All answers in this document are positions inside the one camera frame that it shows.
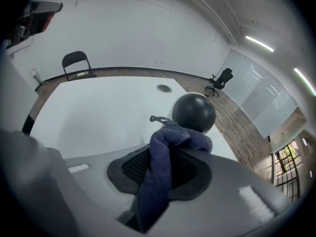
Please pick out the black and white dome camera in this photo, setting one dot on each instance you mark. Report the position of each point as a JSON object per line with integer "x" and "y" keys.
{"x": 192, "y": 112}

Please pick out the black folding chair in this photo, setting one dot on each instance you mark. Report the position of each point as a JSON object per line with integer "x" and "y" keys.
{"x": 74, "y": 60}

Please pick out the white wall outlet pair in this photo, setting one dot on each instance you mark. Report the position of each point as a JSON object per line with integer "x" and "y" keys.
{"x": 159, "y": 62}

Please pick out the round grey table grommet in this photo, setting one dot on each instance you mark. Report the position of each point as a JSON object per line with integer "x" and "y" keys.
{"x": 164, "y": 88}

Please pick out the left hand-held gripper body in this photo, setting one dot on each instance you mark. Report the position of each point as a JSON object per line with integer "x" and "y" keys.
{"x": 29, "y": 23}

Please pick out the small pale yellow bottle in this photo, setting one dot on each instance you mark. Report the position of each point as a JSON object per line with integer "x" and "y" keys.
{"x": 82, "y": 73}

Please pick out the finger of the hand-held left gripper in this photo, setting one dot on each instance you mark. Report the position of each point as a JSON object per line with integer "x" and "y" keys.
{"x": 45, "y": 6}

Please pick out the frosted glass partition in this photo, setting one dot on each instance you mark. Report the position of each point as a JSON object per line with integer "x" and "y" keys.
{"x": 261, "y": 95}

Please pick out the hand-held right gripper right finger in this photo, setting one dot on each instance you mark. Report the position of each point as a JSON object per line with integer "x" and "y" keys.
{"x": 222, "y": 201}

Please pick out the white ceiling conduit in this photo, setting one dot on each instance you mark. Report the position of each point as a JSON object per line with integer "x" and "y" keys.
{"x": 212, "y": 11}

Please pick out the long ceiling light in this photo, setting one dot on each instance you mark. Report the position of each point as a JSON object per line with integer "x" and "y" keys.
{"x": 304, "y": 80}
{"x": 259, "y": 43}

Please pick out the black framed window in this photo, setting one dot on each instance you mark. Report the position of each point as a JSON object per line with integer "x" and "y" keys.
{"x": 286, "y": 171}

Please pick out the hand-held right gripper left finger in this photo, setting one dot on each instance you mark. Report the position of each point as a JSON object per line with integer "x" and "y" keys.
{"x": 98, "y": 186}

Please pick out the black office chair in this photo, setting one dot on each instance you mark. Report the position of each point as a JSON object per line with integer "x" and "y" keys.
{"x": 221, "y": 80}

